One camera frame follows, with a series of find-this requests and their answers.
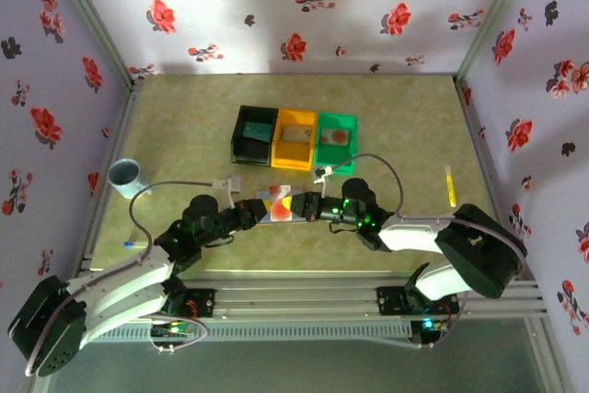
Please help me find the circuit board with LED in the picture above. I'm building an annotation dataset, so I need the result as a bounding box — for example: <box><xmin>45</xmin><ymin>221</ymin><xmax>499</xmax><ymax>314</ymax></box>
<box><xmin>410</xmin><ymin>317</ymin><xmax>450</xmax><ymax>335</ymax></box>
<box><xmin>149</xmin><ymin>318</ymin><xmax>194</xmax><ymax>340</ymax></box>

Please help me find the teal plastic card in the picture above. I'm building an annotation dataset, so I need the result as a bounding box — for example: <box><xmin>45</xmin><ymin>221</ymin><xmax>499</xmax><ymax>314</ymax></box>
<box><xmin>242</xmin><ymin>121</ymin><xmax>273</xmax><ymax>142</ymax></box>

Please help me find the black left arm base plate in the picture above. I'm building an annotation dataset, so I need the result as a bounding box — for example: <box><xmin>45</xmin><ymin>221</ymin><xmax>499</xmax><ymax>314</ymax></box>
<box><xmin>132</xmin><ymin>288</ymin><xmax>217</xmax><ymax>319</ymax></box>

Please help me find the yellow pen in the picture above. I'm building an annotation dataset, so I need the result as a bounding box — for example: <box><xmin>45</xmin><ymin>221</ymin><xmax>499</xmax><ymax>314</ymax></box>
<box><xmin>444</xmin><ymin>165</ymin><xmax>458</xmax><ymax>208</ymax></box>

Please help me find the black plastic bin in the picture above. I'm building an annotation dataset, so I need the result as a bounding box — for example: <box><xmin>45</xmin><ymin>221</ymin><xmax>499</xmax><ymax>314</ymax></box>
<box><xmin>228</xmin><ymin>105</ymin><xmax>281</xmax><ymax>168</ymax></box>

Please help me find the grey slotted cable duct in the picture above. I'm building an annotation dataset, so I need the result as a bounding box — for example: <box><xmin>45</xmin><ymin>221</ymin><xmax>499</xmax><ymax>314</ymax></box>
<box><xmin>59</xmin><ymin>321</ymin><xmax>413</xmax><ymax>343</ymax></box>

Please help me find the blue grey mug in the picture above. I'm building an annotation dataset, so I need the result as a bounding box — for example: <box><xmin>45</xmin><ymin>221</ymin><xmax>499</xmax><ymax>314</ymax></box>
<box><xmin>107</xmin><ymin>158</ymin><xmax>154</xmax><ymax>200</ymax></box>

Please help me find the green plastic bin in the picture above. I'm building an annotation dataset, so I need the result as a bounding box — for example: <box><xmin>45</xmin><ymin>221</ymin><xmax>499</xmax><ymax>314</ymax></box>
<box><xmin>312</xmin><ymin>110</ymin><xmax>360</xmax><ymax>176</ymax></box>

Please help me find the aluminium front rail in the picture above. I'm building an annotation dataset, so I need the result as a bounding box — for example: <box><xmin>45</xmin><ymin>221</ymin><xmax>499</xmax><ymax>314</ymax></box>
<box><xmin>45</xmin><ymin>276</ymin><xmax>549</xmax><ymax>320</ymax></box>

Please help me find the aluminium corner post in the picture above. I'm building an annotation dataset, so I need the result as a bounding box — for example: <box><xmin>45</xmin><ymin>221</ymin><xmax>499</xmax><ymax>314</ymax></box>
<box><xmin>454</xmin><ymin>0</ymin><xmax>540</xmax><ymax>86</ymax></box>
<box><xmin>43</xmin><ymin>0</ymin><xmax>144</xmax><ymax>90</ymax></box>

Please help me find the aluminium side rail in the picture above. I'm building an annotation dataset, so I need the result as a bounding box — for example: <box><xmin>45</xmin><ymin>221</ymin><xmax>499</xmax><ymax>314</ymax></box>
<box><xmin>71</xmin><ymin>82</ymin><xmax>144</xmax><ymax>288</ymax></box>
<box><xmin>453</xmin><ymin>75</ymin><xmax>539</xmax><ymax>282</ymax></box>

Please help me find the yellow plastic bin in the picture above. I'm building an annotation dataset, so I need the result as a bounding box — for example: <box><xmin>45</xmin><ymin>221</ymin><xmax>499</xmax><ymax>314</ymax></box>
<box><xmin>270</xmin><ymin>108</ymin><xmax>320</xmax><ymax>172</ymax></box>

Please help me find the white card with red circles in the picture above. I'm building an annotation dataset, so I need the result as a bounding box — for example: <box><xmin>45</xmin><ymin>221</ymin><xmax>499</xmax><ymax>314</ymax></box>
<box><xmin>320</xmin><ymin>128</ymin><xmax>351</xmax><ymax>145</ymax></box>
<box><xmin>265</xmin><ymin>183</ymin><xmax>296</xmax><ymax>223</ymax></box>

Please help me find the grey beige card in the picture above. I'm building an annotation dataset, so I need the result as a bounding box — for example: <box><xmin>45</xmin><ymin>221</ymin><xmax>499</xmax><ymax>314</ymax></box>
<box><xmin>281</xmin><ymin>125</ymin><xmax>314</xmax><ymax>142</ymax></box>

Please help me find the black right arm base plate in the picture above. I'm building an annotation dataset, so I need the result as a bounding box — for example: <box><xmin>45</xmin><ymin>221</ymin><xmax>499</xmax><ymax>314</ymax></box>
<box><xmin>375</xmin><ymin>285</ymin><xmax>461</xmax><ymax>318</ymax></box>

